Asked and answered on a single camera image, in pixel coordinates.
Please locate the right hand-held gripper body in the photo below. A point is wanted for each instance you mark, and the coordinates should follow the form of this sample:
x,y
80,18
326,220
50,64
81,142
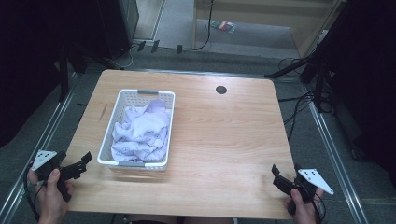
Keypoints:
x,y
306,183

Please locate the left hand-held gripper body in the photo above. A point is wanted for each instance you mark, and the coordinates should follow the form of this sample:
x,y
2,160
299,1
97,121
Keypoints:
x,y
46,166

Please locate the person's right hand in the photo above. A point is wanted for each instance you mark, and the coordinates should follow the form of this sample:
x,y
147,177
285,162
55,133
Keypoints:
x,y
303,208

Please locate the person's left hand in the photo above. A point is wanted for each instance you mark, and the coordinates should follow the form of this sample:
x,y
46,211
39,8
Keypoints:
x,y
51,199

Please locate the white plastic basket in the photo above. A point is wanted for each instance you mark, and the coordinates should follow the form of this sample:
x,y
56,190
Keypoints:
x,y
123,124

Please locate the pale lilac crumpled cloth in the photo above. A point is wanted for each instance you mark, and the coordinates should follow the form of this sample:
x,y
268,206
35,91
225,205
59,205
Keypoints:
x,y
140,133

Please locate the black upright stand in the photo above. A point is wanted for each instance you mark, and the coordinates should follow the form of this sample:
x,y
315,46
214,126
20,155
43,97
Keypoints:
x,y
63,74

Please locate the dark round table grommet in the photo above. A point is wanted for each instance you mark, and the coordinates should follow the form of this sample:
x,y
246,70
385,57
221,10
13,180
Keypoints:
x,y
221,90

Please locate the black slanted stand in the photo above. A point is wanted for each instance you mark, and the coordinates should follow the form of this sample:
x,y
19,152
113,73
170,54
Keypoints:
x,y
292,67

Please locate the black plug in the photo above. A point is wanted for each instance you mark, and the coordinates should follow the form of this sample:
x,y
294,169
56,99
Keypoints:
x,y
141,46
179,49
155,46

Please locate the dark cabinet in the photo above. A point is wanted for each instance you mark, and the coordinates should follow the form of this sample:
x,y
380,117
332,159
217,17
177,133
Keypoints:
x,y
120,25

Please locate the colourful packet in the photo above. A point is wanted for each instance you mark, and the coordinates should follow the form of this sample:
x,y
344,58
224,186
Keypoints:
x,y
224,25

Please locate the metal floor rail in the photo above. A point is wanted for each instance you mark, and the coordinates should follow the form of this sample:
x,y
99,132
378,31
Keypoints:
x,y
37,146
336,149

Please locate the light wooden frame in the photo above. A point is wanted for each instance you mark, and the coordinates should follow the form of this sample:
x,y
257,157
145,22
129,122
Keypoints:
x,y
195,25

